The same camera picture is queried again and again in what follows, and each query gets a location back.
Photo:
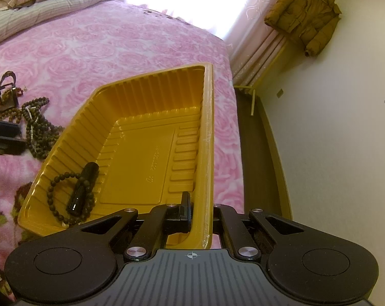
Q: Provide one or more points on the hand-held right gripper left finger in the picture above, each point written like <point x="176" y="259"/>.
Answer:
<point x="186" y="212"/>

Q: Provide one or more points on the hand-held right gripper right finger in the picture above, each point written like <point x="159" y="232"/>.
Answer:
<point x="226" y="221"/>

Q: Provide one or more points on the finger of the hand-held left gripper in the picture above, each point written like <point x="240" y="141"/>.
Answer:
<point x="3" y="127"/>
<point x="7" y="146"/>

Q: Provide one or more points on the yellow ribbed plastic tray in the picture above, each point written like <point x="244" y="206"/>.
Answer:
<point x="147" y="140"/>

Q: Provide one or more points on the thin wooden stick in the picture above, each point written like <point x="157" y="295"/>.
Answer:
<point x="252" y="102"/>

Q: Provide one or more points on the striped folded quilt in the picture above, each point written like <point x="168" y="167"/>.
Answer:
<point x="52" y="9"/>

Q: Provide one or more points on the pink floral blanket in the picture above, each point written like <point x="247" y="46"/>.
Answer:
<point x="116" y="54"/>

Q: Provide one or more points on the olive brown padded jacket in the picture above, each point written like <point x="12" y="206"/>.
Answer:
<point x="307" y="16"/>

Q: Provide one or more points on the pink patterned curtain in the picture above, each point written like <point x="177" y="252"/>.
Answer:
<point x="259" y="3"/>

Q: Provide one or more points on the small dark wall outlet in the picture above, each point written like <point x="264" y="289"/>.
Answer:
<point x="280" y="93"/>

